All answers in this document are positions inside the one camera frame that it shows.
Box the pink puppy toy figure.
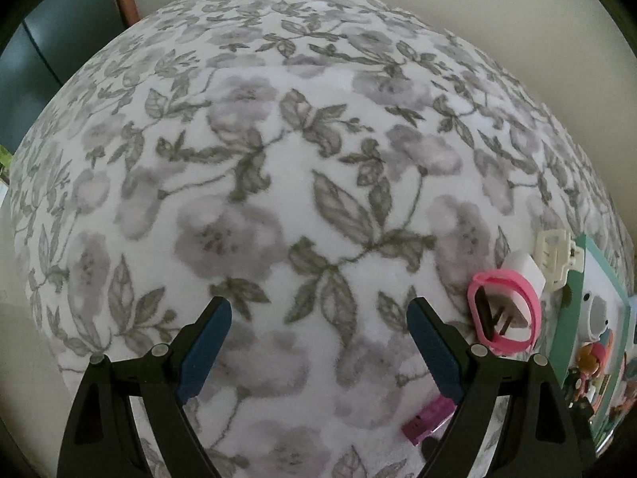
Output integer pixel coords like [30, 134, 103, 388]
[563, 341, 611, 405]

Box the white power adapter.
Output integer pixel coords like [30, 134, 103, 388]
[484, 251, 545, 340]

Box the pink kids smartwatch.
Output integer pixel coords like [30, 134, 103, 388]
[467, 269, 542, 356]

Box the grey floral blanket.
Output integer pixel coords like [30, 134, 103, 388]
[9, 0, 635, 477]

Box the black power adapter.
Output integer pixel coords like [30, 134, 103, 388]
[420, 437, 440, 462]

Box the teal shallow box tray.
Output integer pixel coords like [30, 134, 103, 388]
[549, 234, 636, 450]

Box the white smartwatch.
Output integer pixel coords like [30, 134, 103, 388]
[578, 289, 612, 343]

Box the purple translucent lighter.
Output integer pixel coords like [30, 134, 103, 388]
[402, 395, 455, 446]

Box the large blue coral case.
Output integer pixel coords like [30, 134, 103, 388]
[609, 352, 637, 420]

